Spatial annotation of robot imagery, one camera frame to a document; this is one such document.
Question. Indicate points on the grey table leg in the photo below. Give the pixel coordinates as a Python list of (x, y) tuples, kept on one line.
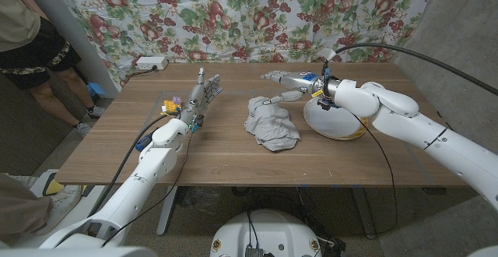
[(166, 214), (363, 214)]

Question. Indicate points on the white power strip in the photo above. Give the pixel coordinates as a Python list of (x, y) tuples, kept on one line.
[(149, 63)]

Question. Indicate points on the floral fruit print backdrop cloth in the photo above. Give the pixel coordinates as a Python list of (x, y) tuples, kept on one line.
[(249, 23)]

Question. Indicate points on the white paper plate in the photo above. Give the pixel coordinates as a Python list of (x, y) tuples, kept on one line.
[(330, 120)]

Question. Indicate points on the grey shirt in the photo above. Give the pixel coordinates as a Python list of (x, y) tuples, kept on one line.
[(272, 128)]

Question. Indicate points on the person in beige shirt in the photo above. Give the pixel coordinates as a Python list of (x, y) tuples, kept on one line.
[(15, 23)]

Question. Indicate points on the purple toy block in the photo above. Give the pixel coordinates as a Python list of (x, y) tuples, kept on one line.
[(177, 100)]

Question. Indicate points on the person in brown trousers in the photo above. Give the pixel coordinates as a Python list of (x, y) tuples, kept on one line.
[(19, 214)]

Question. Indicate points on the yellow toy block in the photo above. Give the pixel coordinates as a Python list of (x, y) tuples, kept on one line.
[(170, 106)]

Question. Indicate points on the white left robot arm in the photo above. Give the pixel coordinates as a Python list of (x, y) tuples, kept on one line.
[(136, 187)]

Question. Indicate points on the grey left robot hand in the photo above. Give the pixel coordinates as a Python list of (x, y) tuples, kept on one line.
[(198, 97)]

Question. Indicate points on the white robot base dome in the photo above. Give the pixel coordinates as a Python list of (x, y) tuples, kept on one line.
[(268, 229)]

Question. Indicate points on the blue floor object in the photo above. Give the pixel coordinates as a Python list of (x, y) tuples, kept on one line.
[(94, 90)]

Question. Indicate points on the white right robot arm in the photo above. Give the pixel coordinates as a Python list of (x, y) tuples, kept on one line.
[(408, 124)]

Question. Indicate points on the white robot chest edge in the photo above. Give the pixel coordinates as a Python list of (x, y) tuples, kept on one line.
[(78, 253)]

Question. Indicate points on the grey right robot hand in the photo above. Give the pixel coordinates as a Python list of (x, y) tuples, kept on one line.
[(301, 81)]

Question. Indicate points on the white yellow floor object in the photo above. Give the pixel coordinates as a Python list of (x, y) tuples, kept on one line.
[(54, 188)]

